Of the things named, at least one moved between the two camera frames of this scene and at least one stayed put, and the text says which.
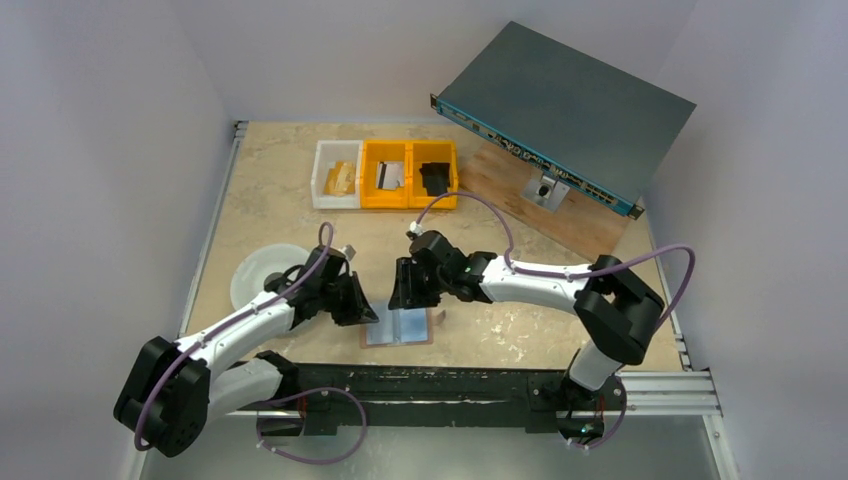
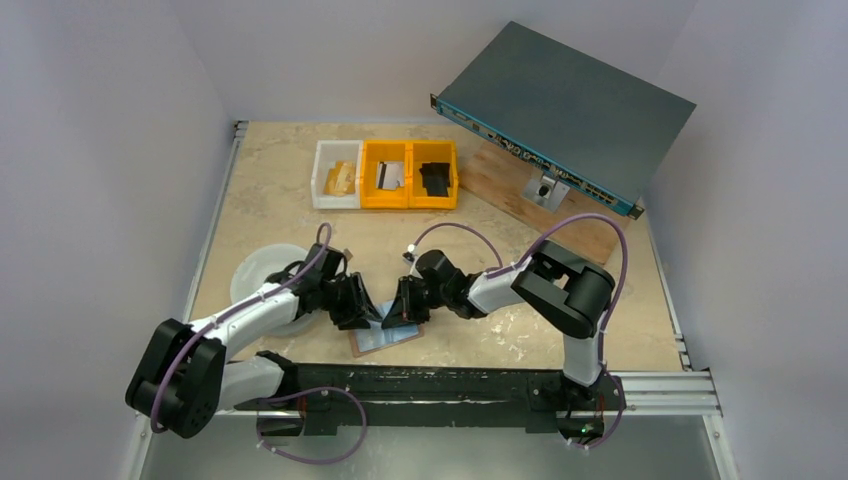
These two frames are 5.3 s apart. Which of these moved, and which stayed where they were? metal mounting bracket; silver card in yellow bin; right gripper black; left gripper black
Moved: right gripper black
Stayed: left gripper black; metal mounting bracket; silver card in yellow bin
